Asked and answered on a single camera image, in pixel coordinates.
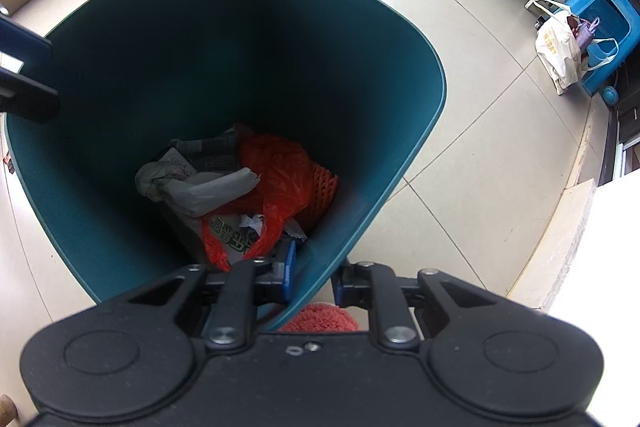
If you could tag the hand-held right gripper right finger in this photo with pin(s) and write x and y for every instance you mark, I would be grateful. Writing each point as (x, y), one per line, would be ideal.
(337, 292)

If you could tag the red foam fruit net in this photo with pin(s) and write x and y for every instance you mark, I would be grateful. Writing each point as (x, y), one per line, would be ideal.
(322, 197)

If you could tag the black sliding door frame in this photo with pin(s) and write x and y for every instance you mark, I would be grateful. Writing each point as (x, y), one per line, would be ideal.
(607, 147)

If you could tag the small purple bag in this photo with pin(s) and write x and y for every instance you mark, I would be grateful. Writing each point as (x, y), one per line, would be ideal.
(582, 37)

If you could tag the dark grey plastic bag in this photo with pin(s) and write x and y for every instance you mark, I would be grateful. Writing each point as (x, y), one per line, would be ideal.
(210, 154)

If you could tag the small blue ball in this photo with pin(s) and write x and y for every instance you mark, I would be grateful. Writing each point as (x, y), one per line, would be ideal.
(611, 97)

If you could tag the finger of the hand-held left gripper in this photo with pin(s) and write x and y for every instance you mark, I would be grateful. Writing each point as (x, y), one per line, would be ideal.
(25, 39)

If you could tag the cream tote bag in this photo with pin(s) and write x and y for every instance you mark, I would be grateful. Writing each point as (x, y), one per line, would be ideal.
(555, 47)

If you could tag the knotted grey plastic bag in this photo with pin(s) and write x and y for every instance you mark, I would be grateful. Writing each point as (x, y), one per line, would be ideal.
(200, 197)

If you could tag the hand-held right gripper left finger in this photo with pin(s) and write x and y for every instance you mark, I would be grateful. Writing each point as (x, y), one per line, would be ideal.
(289, 276)

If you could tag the red plastic bag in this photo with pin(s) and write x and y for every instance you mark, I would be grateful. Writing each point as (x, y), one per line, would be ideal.
(280, 172)

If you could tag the red scouring pad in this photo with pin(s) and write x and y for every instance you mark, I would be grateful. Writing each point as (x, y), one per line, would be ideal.
(320, 319)

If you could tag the teal plastic trash bin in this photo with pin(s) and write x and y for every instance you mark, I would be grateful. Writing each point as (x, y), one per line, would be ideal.
(350, 57)

